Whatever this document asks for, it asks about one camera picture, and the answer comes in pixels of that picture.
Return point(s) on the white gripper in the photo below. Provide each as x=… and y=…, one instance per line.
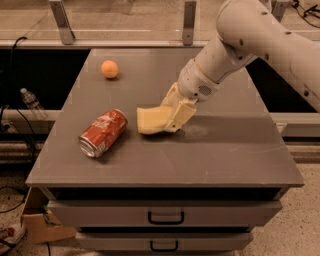
x=194, y=84

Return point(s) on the yellow sponge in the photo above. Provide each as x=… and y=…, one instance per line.
x=153, y=120

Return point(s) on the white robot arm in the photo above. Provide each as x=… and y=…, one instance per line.
x=245, y=29

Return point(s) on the red coke can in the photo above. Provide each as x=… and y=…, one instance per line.
x=102, y=133

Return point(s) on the orange fruit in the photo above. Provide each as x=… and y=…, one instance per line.
x=109, y=69

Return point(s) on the grey drawer cabinet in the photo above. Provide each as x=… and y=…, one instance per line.
x=230, y=150

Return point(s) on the upper grey drawer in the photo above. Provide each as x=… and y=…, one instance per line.
x=163, y=213

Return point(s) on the grey drawer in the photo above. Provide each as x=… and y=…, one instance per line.
x=163, y=213
x=164, y=242

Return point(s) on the clear plastic water bottle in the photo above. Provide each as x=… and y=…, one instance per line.
x=33, y=104

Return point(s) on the lower grey drawer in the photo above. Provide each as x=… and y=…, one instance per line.
x=164, y=242

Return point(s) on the cardboard box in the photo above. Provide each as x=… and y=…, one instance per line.
x=41, y=224

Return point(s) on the red white sneaker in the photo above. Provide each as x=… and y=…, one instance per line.
x=10, y=236

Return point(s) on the middle metal bracket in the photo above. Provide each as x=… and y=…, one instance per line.
x=188, y=22

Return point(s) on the metal bracket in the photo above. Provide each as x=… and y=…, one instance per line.
x=188, y=22
x=66, y=34
x=278, y=8

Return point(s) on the left metal bracket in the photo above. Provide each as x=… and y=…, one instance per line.
x=66, y=34

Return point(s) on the right metal bracket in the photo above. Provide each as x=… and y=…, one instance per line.
x=278, y=8

